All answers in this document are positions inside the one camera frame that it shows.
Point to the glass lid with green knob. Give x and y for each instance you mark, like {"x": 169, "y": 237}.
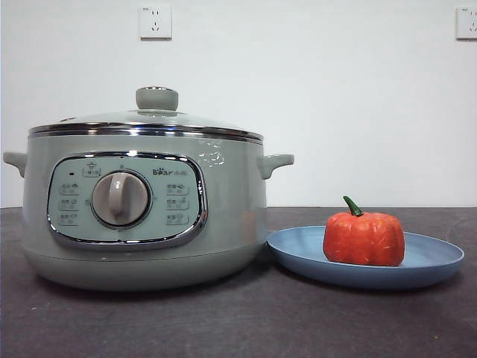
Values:
{"x": 156, "y": 98}

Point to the orange pumpkin with green stem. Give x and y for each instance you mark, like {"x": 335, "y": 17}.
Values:
{"x": 363, "y": 242}

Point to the pale green electric steamer pot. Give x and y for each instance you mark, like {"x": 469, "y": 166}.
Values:
{"x": 231, "y": 209}

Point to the blue round plate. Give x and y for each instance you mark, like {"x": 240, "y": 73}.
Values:
{"x": 298, "y": 253}

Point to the white wall socket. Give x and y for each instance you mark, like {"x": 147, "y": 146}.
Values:
{"x": 155, "y": 22}
{"x": 467, "y": 23}

